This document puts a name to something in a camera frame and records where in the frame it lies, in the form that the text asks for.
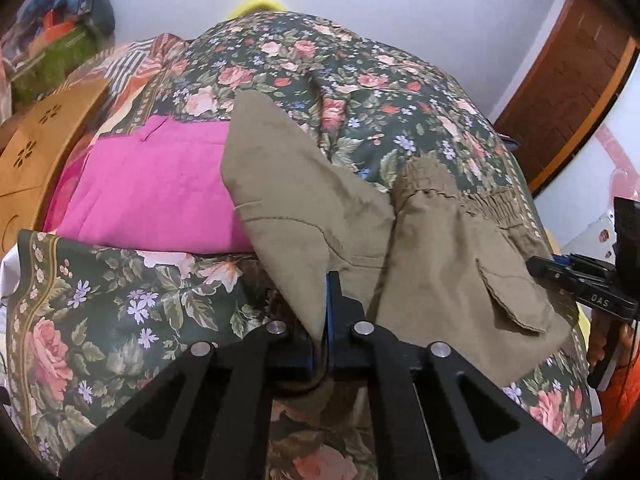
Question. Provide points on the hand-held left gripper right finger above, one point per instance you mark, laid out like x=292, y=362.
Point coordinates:
x=400, y=390

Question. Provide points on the brown wooden door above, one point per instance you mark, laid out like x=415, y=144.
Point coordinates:
x=565, y=90

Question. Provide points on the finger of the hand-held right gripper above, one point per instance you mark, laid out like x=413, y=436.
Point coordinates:
x=560, y=267

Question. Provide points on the pink cloth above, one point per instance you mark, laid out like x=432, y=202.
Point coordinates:
x=160, y=195

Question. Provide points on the bamboo lap desk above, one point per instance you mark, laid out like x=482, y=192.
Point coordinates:
x=40, y=150

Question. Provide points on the person's right hand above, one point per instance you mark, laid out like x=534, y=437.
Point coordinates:
x=627, y=345

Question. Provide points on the yellow foam tube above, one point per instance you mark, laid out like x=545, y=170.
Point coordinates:
x=257, y=6

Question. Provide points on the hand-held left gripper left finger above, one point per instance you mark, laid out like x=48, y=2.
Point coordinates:
x=240, y=390

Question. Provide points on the khaki pants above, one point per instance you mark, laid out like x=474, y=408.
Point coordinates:
x=350, y=240

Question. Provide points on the dark floral blanket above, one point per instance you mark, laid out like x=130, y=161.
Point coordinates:
x=350, y=80

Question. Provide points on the pile of clothes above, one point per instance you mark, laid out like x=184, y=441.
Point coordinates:
x=65, y=5

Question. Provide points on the white printed sheet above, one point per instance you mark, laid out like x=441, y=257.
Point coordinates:
x=6, y=280

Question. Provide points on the orange cloth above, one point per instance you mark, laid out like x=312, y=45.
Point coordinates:
x=622, y=405

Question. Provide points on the striped orange bedsheet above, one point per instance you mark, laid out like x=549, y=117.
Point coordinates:
x=132, y=70

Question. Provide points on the green fabric bag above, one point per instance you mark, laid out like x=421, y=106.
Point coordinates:
x=55, y=62

